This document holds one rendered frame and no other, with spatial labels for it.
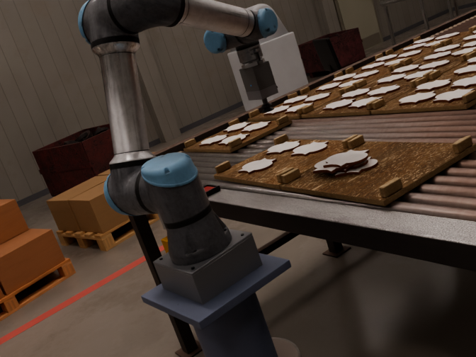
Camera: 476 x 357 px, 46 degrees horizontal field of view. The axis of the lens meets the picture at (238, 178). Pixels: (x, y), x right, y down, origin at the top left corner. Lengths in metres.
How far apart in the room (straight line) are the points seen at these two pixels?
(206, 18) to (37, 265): 3.27
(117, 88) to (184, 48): 7.95
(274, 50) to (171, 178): 6.51
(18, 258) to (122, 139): 3.08
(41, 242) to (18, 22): 4.47
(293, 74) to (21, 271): 4.82
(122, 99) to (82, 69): 7.14
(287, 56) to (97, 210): 4.06
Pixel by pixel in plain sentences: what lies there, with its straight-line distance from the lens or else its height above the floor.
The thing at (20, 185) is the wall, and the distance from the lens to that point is 8.13.
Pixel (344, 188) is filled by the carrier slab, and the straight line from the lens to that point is 1.45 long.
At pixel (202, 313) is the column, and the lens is 1.21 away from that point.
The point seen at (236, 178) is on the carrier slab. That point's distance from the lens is 1.84.
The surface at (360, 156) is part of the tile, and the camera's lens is 1.56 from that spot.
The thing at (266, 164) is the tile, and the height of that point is 0.94.
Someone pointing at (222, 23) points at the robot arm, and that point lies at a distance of 1.45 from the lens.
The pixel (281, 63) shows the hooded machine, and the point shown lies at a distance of 7.71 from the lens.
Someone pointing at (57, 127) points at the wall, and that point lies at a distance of 8.27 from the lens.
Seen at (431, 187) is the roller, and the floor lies 0.92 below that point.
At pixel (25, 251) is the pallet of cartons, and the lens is 4.38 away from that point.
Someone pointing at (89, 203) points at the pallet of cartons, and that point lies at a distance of 4.66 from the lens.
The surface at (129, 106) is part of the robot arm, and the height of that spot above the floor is 1.31.
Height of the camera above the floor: 1.42
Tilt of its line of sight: 15 degrees down
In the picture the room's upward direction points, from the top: 19 degrees counter-clockwise
